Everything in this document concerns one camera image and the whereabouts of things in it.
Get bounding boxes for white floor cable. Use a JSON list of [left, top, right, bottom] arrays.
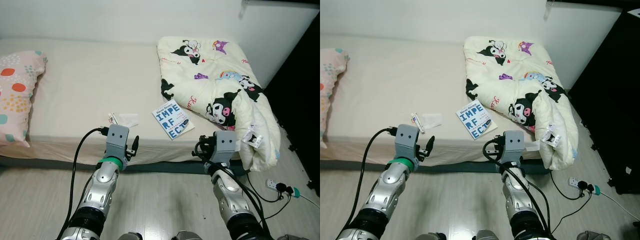
[[600, 191, 640, 221], [299, 192, 321, 207]]

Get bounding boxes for dark bed frame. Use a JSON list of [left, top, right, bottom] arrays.
[[0, 155, 251, 176], [320, 159, 551, 175]]

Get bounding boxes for cream bed mattress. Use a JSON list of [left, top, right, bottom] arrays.
[[0, 37, 281, 166], [320, 35, 583, 166]]

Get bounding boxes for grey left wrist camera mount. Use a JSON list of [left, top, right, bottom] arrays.
[[395, 124, 420, 160], [105, 124, 131, 160]]

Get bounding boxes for cream cartoon print quilt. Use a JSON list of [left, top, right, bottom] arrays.
[[463, 36, 580, 173], [156, 36, 282, 173]]

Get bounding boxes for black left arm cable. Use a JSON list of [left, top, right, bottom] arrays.
[[332, 127, 398, 240], [57, 127, 110, 240]]

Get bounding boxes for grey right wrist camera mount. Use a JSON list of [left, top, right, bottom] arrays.
[[212, 131, 237, 165], [501, 131, 525, 163]]

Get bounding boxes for pink dotted pillow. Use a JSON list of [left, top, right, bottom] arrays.
[[320, 48, 349, 138], [0, 50, 48, 147]]

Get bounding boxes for black floor cable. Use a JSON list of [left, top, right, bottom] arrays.
[[549, 171, 596, 222], [246, 170, 293, 221]]

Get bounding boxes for black cabinet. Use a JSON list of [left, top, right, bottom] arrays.
[[567, 7, 640, 196], [262, 10, 321, 191]]

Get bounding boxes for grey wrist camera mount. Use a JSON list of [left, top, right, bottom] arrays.
[[501, 131, 525, 163], [105, 124, 131, 160], [395, 124, 420, 160], [212, 131, 237, 165]]

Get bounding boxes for white book blue letters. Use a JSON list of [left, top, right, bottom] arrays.
[[152, 103, 196, 141], [456, 99, 498, 141]]

